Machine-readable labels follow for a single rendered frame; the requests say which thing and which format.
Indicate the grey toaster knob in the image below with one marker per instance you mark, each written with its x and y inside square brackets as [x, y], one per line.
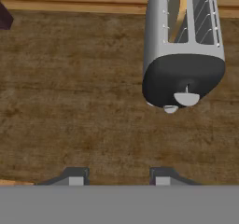
[171, 109]

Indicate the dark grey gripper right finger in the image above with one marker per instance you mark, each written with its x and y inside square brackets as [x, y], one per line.
[163, 175]

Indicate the dark purple object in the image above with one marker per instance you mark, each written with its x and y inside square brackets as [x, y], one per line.
[4, 17]

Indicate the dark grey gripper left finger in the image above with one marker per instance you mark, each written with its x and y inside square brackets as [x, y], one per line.
[76, 175]

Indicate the slice of bread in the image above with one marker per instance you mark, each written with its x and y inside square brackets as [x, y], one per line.
[181, 13]

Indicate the silver and black toaster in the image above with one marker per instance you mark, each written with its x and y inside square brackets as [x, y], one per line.
[183, 47]

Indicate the grey toaster lever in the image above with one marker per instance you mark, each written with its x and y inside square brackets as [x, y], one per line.
[186, 98]

